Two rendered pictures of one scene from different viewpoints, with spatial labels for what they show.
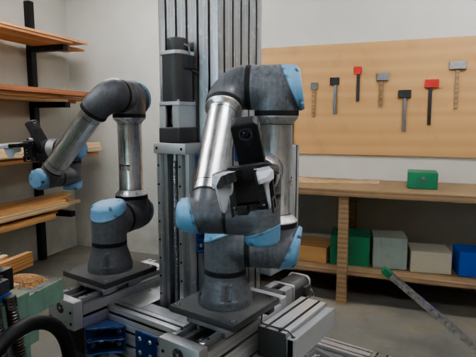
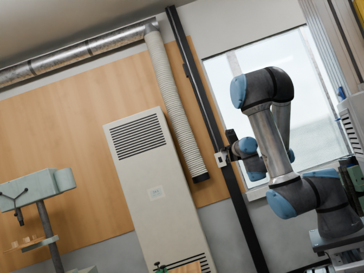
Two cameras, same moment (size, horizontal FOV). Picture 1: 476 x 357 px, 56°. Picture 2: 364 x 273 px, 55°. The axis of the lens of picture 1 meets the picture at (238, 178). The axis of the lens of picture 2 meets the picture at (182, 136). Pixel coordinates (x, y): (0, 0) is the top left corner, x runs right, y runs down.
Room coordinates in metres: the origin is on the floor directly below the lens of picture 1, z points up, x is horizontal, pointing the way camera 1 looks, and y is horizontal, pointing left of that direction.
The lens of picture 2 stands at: (2.28, -0.81, 1.19)
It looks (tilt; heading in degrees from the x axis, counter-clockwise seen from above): 6 degrees up; 160
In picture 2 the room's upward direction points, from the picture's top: 19 degrees counter-clockwise
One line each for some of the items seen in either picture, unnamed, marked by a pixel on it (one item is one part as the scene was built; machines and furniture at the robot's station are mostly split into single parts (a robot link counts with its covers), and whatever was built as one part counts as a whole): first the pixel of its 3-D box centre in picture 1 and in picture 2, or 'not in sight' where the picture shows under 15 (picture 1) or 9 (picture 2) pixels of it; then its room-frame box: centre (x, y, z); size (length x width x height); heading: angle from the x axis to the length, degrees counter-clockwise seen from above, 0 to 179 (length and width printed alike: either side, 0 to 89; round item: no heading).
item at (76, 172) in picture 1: (69, 175); not in sight; (1.69, 0.64, 1.12); 0.11 x 0.08 x 0.11; 159
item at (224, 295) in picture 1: (225, 283); (336, 216); (1.20, 0.04, 0.87); 0.15 x 0.15 x 0.10
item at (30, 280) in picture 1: (25, 278); not in sight; (1.13, 0.56, 0.91); 0.10 x 0.07 x 0.02; 74
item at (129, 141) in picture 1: (129, 156); not in sight; (1.61, 0.39, 1.19); 0.15 x 0.12 x 0.55; 159
